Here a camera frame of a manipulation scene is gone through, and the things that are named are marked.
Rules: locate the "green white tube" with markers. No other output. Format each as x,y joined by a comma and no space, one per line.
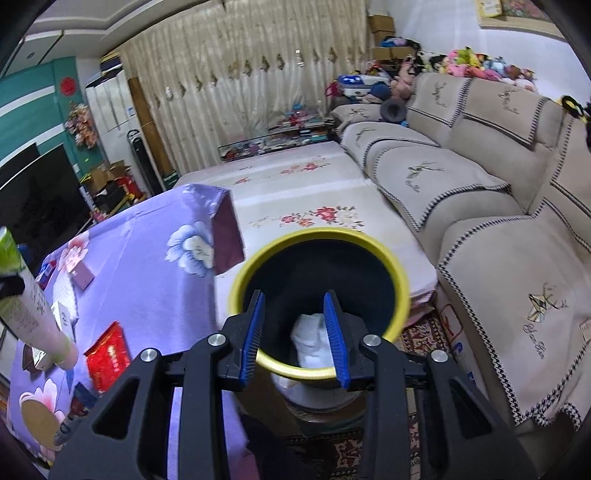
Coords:
25,310

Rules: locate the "red packet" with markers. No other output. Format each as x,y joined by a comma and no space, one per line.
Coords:
107,358

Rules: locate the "low shelf with toys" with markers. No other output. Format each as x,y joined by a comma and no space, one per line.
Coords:
298,128

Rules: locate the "purple floral tablecloth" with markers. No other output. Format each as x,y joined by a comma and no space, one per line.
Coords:
166,416

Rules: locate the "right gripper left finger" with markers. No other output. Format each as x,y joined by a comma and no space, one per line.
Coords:
243,333

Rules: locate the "yellow rimmed trash bin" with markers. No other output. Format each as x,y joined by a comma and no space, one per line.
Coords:
294,272

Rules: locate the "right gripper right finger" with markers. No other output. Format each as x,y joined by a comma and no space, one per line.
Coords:
345,332

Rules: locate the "black tower fan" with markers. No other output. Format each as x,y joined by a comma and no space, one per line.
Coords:
144,164

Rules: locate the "beige sectional sofa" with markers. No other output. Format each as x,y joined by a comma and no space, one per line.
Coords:
494,182

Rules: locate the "pile of plush toys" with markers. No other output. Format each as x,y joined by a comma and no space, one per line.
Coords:
463,63

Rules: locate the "framed flower painting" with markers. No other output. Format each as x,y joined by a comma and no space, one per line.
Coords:
515,15

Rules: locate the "white floral bed mat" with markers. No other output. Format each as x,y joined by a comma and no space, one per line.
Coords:
317,186

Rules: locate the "beige curtain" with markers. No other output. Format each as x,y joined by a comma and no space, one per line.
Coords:
225,71

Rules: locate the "small purple box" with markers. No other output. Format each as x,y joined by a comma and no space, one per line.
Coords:
81,275

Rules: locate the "black television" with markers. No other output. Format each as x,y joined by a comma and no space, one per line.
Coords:
42,206

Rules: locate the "black yellow plush toy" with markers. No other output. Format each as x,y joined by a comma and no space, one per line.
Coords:
578,111

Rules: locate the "white tissue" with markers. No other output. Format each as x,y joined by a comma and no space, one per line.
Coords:
311,341

